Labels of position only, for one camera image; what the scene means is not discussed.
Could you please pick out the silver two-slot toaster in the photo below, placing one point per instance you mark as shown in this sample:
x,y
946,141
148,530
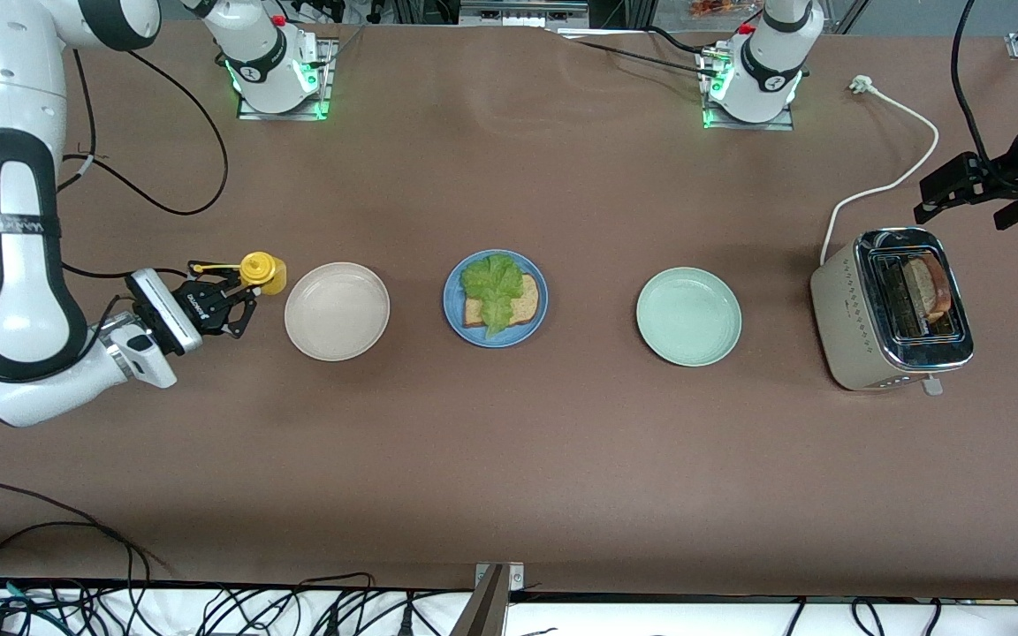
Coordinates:
x,y
845,318

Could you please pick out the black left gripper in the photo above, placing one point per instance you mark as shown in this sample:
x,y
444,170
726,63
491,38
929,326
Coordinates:
x,y
998,174

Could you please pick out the cream white round plate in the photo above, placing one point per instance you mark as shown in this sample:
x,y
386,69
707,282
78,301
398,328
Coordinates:
x,y
337,311

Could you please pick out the brown bread slice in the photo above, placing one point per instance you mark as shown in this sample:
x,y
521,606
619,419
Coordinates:
x,y
929,291
527,305

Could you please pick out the mint green round plate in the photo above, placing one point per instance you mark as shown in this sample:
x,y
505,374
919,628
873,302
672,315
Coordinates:
x,y
688,316

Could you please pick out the aluminium frame rail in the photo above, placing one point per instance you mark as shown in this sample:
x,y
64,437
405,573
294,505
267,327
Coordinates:
x,y
522,11

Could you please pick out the yellow squeeze sauce bottle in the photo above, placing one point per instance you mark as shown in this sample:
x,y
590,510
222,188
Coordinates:
x,y
263,272

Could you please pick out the orange patterned object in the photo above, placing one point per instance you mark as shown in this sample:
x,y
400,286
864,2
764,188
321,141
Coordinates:
x,y
717,7

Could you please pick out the metal table edge bracket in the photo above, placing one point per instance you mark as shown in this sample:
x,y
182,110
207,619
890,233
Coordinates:
x,y
487,609

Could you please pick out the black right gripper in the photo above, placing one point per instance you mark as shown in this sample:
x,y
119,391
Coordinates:
x,y
193,306

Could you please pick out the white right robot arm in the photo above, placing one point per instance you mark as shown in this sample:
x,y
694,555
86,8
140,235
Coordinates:
x,y
14,265

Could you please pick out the blue round plate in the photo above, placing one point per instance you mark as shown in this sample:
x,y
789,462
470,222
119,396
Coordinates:
x,y
452,309

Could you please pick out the green lettuce leaf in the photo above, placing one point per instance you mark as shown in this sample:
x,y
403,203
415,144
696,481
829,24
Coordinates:
x,y
496,291

